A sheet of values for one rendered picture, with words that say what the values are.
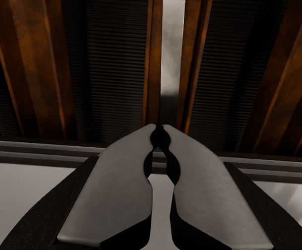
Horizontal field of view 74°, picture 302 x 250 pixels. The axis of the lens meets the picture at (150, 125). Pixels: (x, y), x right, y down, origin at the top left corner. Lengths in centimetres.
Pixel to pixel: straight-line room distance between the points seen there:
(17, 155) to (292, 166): 33
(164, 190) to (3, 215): 22
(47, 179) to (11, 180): 4
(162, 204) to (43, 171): 15
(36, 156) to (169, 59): 21
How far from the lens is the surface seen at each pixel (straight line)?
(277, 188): 28
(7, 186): 30
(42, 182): 28
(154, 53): 34
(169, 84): 31
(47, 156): 26
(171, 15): 29
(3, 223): 37
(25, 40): 40
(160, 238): 33
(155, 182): 24
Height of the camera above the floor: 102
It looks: 61 degrees down
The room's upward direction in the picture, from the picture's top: 177 degrees counter-clockwise
